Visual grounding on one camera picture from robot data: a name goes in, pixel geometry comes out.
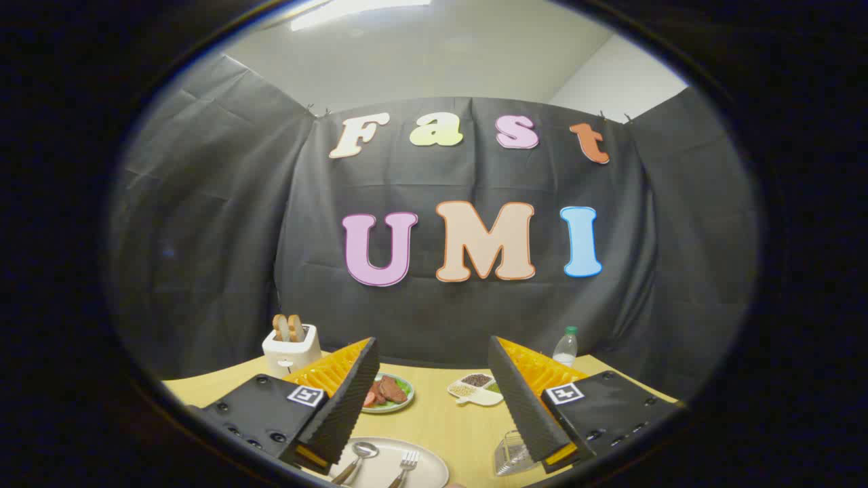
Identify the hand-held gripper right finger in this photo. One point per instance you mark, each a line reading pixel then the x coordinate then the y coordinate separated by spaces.
pixel 519 400

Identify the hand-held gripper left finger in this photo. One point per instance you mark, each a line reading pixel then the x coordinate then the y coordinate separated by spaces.
pixel 349 400

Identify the orange sausage slice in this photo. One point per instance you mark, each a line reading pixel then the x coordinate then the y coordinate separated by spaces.
pixel 370 399

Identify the brown cooked meat piece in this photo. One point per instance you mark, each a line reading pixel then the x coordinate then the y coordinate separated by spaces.
pixel 392 390

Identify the white divided snack dish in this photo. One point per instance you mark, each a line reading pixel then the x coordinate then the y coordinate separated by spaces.
pixel 475 398

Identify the pile of dark beans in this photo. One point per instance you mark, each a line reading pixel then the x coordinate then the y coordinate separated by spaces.
pixel 477 380

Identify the pale green food plate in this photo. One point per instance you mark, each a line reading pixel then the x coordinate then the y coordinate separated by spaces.
pixel 397 405

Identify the pile of yellow beans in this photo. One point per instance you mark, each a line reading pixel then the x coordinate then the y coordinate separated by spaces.
pixel 462 390

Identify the clear plastic water bottle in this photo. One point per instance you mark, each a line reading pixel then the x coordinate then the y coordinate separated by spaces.
pixel 565 351

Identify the cream white toaster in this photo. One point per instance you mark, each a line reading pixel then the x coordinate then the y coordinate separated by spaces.
pixel 291 356

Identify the brown toast slice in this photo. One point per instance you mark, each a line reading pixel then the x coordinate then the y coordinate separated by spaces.
pixel 296 327
pixel 280 328

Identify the white round plate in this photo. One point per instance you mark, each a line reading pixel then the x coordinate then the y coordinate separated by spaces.
pixel 427 468

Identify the ceiling light panel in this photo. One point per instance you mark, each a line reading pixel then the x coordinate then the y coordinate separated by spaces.
pixel 359 12

